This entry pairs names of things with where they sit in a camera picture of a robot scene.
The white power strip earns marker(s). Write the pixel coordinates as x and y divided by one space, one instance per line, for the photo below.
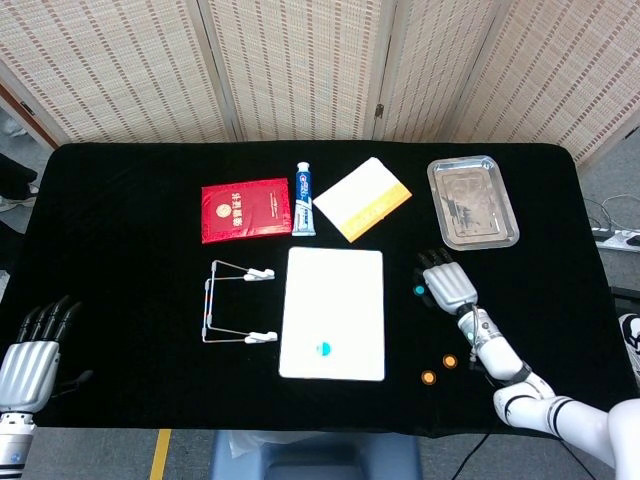
615 242

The white and black sneaker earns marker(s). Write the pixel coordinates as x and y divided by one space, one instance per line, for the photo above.
631 332

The orange disc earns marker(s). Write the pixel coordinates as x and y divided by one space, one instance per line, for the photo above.
428 377
449 361

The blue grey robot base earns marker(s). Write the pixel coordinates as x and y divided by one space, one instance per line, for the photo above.
320 460

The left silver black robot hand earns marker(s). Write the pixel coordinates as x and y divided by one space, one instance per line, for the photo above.
27 372

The woven folding screen panel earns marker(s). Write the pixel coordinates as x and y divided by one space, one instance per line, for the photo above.
570 65
440 65
295 65
115 65

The red certificate book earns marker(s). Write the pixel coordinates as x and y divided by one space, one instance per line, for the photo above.
245 210

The white magnetic board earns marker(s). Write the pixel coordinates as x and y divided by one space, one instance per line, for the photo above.
330 300

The teal disc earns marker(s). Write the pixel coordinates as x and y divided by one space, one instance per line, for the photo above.
418 290
323 348

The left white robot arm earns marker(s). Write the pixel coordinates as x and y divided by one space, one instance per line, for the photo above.
12 445

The black velvet tablecloth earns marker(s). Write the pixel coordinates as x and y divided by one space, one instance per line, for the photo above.
125 200

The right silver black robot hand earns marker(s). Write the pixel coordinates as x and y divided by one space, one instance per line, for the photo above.
450 287

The blue white toothpaste tube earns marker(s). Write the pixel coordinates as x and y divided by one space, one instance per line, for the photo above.
303 210

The metal screen hinge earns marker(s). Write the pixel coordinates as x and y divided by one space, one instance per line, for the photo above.
27 108
379 110

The stainless steel tray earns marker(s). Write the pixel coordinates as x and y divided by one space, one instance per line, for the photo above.
472 205

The white and yellow box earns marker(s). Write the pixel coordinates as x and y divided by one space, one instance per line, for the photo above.
360 200

